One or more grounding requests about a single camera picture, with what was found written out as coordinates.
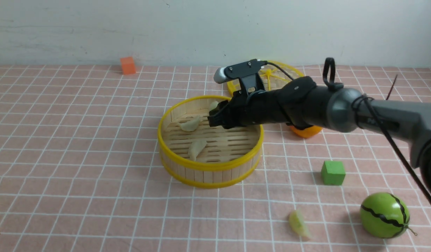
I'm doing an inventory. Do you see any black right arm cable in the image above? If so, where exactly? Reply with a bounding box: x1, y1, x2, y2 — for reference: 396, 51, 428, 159
260, 58, 431, 219

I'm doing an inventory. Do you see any bamboo steamer tray yellow rim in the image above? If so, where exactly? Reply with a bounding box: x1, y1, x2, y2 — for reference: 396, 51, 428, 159
157, 95, 264, 189

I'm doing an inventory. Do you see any orange yellow toy pear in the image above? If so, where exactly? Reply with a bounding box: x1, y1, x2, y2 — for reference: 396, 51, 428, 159
290, 126, 323, 139

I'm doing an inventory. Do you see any white dumpling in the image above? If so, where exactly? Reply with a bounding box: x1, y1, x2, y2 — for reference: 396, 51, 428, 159
180, 115, 201, 132
188, 139, 207, 161

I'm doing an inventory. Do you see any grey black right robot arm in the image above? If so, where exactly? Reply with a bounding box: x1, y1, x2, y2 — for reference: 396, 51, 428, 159
209, 76, 431, 194

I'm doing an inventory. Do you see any green toy watermelon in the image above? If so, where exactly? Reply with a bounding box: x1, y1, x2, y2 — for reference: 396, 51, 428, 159
360, 192, 418, 239

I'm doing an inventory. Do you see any green dumpling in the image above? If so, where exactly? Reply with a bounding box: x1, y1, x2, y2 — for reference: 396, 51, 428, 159
209, 101, 219, 111
288, 210, 312, 239

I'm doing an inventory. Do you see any green foam cube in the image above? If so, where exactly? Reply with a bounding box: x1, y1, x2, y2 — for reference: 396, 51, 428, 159
321, 160, 346, 186

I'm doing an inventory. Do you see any pink checkered tablecloth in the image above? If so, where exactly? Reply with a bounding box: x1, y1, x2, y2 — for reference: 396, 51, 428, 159
0, 65, 431, 252

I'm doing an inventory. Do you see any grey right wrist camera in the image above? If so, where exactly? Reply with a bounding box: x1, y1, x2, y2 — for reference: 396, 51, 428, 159
213, 59, 267, 97

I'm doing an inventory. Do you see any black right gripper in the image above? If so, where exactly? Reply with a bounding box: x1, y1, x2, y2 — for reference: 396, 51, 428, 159
207, 90, 289, 129

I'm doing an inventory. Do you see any orange foam cube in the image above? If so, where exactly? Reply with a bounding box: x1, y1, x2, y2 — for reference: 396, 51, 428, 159
120, 56, 137, 75

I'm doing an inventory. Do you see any woven steamer lid yellow rim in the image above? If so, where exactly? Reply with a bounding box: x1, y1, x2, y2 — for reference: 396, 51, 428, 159
227, 61, 306, 97

